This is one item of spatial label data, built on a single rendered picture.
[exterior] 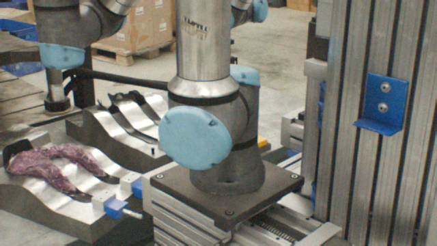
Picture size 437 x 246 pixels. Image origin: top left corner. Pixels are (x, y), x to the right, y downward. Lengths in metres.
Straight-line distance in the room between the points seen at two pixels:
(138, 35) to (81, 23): 4.52
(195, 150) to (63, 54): 0.28
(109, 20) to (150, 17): 4.55
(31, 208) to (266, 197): 0.65
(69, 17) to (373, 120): 0.55
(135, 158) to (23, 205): 0.34
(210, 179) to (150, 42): 4.65
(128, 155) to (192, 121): 0.81
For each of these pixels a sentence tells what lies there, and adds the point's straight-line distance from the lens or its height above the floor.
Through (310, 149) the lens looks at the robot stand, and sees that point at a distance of 1.17.
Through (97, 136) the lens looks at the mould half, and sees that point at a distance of 1.74.
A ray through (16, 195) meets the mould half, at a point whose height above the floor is 0.86.
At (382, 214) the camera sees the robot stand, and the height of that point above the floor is 1.02.
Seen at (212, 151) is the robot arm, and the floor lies 1.19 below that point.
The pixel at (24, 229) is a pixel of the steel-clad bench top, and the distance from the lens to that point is 1.43.
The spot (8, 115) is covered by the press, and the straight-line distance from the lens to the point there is 2.20.
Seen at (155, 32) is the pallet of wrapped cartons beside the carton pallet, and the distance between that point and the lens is 5.67.
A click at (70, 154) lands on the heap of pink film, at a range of 1.52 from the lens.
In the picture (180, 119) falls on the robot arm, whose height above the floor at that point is 1.24.
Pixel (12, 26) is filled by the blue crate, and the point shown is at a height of 0.37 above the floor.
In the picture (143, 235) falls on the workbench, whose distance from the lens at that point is 1.56.
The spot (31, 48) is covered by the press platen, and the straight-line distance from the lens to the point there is 2.14.
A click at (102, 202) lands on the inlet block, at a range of 1.34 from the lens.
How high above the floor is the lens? 1.56
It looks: 23 degrees down
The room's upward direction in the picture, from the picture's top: straight up
